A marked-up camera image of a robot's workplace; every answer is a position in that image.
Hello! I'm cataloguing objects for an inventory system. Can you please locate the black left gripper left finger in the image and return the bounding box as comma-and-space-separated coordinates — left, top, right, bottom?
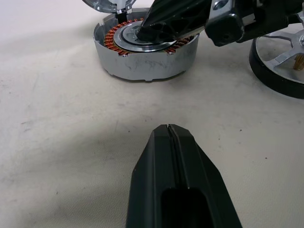
125, 123, 178, 228

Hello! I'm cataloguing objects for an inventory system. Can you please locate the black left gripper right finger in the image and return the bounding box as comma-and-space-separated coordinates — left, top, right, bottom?
169, 123, 243, 228

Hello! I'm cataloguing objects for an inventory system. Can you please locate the spoked rotor with black rim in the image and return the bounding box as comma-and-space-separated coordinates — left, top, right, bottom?
248, 29, 304, 100

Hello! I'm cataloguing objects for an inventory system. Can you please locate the silver hinged motor lid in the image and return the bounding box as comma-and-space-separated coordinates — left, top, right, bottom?
82, 0, 136, 14

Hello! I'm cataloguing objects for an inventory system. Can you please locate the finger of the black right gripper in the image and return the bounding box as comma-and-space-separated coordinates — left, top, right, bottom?
147, 15, 208, 46
136, 0, 211, 39

